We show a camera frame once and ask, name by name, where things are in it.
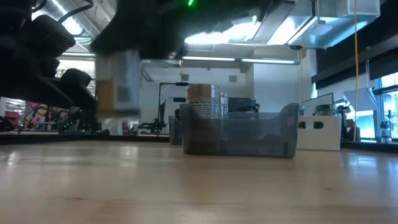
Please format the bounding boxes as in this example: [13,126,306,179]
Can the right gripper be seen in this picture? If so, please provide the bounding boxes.
[90,0,200,60]

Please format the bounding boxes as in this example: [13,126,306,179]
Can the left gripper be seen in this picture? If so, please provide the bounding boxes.
[0,14,98,111]

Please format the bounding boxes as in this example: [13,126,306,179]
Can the translucent grey plastic bin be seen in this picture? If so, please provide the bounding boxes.
[179,102,301,159]
[168,114,184,146]

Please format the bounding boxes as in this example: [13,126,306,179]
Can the white plastic bin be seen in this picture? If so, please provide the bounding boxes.
[297,115,342,152]

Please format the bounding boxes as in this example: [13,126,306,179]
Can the colourful patterned cloth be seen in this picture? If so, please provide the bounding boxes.
[24,101,71,131]

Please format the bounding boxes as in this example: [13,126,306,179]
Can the red crates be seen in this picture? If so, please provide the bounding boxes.
[3,108,25,128]

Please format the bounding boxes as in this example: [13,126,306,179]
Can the long ceiling light strip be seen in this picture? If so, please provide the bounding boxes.
[60,51,301,65]

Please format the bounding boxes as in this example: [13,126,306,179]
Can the black box device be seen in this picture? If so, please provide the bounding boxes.
[228,96,258,113]

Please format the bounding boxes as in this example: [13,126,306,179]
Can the white-screen monitor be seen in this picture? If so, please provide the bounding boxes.
[301,92,335,118]

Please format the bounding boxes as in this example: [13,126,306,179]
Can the black equipment stand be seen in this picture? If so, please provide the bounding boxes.
[337,105,354,141]

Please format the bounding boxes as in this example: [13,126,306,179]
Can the white angled board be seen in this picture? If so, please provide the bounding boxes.
[343,86,379,113]

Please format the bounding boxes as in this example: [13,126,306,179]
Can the clear water bottle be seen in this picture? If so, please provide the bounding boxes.
[380,120,391,144]

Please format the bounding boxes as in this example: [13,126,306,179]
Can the black gantry frame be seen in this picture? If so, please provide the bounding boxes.
[157,82,191,135]

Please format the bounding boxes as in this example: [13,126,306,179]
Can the rectangular metal duct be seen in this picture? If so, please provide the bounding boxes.
[287,0,382,50]

